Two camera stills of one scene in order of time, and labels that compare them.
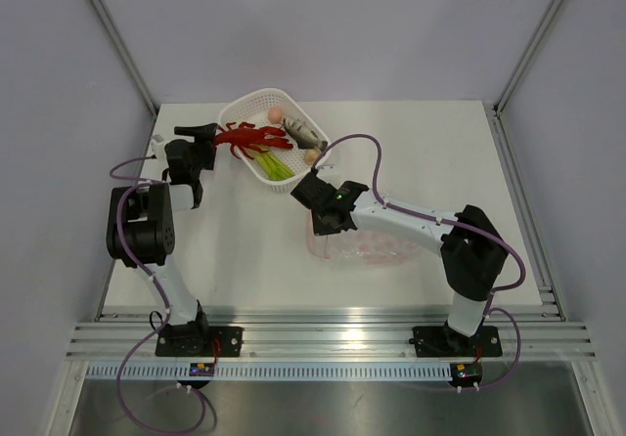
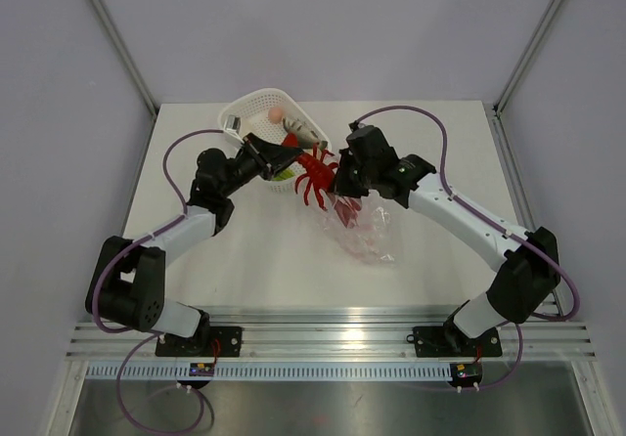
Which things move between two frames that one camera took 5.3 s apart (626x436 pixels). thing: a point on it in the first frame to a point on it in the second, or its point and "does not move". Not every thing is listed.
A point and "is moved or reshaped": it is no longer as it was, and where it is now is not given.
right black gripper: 322,229 to 342,185
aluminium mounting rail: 331,335 does not move
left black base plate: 216,341 does not move
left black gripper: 203,143 to 267,156
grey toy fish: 303,136 does not move
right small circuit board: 466,373 does not move
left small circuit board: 201,370 does not move
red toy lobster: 248,137 is moved or reshaped
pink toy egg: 275,114 does not move
